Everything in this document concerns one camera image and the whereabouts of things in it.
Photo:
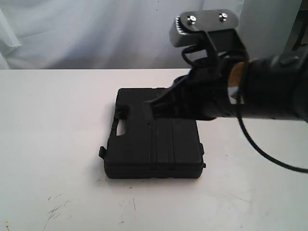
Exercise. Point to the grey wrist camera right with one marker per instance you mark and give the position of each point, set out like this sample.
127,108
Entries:
187,28

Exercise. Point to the black tripod stand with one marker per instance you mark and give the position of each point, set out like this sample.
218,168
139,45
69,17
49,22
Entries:
298,43

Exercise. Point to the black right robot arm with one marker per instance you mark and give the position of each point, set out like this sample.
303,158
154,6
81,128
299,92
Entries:
274,87

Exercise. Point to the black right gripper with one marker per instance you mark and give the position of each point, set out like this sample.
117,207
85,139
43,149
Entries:
202,94

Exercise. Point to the black plastic tool case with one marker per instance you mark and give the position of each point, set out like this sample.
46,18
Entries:
138,148

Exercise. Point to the white backdrop cloth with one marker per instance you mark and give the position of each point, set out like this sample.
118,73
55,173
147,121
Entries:
125,34

